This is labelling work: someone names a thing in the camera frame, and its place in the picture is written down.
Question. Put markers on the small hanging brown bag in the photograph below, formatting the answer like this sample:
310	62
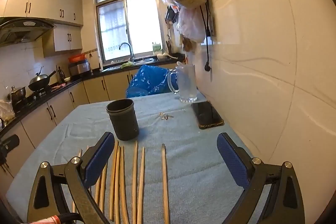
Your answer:
187	44

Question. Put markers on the red basin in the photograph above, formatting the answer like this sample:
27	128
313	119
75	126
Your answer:
76	58

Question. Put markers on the green cloth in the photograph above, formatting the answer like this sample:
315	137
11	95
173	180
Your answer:
127	64

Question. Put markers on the gas stove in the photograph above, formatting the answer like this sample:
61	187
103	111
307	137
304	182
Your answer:
31	98

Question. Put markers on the chrome sink faucet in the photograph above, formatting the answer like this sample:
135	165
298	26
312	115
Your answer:
130	49

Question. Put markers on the black wok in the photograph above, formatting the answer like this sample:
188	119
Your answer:
39	82

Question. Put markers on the black kitchen countertop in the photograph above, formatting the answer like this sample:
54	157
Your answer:
60	88

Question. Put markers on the blue patterned plastic bag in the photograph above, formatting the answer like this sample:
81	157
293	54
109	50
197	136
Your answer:
147	81

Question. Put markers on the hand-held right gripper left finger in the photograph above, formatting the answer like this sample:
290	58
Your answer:
98	158

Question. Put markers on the beige wall cabinets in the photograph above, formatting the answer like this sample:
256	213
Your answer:
47	3

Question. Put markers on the black smartphone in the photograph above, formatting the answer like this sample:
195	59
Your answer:
207	115

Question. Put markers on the black range hood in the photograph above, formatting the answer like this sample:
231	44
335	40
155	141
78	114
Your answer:
23	28

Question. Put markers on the row of wooden chopsticks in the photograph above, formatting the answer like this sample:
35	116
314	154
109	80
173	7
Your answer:
135	174

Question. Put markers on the clear glass pitcher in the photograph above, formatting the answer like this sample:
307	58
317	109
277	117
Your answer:
187	85

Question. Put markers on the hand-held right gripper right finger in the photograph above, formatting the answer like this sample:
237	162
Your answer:
233	158

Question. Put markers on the black utensil holder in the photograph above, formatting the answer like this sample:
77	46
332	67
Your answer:
123	121

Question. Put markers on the rice cooker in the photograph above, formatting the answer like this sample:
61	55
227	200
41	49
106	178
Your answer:
80	67

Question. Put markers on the tan bamboo chopstick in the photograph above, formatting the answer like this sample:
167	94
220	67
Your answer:
164	182

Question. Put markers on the stainless steel pot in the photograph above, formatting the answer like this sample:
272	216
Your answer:
17	94

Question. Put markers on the white hanging plastic bag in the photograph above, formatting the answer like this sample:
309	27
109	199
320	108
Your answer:
191	24

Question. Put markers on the kitchen window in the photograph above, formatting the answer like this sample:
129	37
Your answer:
131	24

